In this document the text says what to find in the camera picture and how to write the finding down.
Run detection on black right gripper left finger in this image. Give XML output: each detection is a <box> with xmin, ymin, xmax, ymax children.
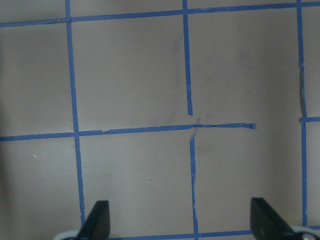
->
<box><xmin>76</xmin><ymin>200</ymin><xmax>111</xmax><ymax>240</ymax></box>

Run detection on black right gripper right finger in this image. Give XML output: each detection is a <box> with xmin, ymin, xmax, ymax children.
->
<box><xmin>250</xmin><ymin>197</ymin><xmax>297</xmax><ymax>240</ymax></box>

